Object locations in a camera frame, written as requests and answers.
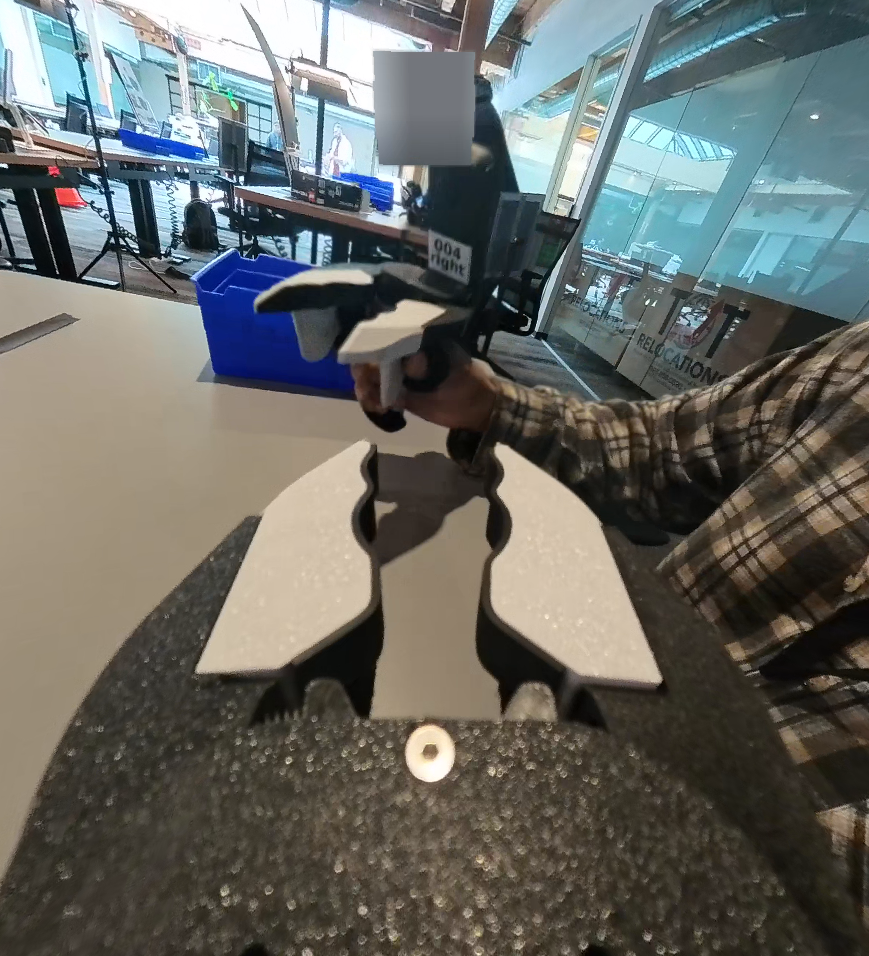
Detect person's right hand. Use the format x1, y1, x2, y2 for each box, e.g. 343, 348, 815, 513
350, 357, 501, 436

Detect blue plastic bin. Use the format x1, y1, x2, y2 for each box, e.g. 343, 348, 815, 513
190, 248, 357, 393

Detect printed cardboard box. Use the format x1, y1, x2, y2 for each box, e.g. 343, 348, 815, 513
617, 287, 751, 393

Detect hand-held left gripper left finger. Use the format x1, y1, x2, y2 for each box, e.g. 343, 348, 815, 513
194, 439, 385, 679

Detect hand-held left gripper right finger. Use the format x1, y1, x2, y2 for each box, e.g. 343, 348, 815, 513
483, 445, 664, 692

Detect wooden office desk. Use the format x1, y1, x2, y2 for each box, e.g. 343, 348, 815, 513
234, 185, 435, 262
0, 112, 100, 281
27, 130, 256, 258

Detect small blue storage bin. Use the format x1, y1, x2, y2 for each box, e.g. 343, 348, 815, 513
119, 127, 208, 161
339, 172, 397, 212

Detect black cardboard box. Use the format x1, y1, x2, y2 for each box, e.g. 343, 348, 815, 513
291, 170, 364, 212

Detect black backpack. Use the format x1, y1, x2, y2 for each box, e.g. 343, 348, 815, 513
182, 199, 220, 252

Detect person's right forearm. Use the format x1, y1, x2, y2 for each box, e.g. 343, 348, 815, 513
445, 310, 869, 546

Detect black tripod stand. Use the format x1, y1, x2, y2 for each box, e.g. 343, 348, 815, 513
65, 0, 178, 296

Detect wooden post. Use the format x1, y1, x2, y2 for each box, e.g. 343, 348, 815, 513
463, 0, 497, 76

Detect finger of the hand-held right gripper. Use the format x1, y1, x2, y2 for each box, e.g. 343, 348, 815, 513
337, 299, 448, 415
254, 267, 377, 363

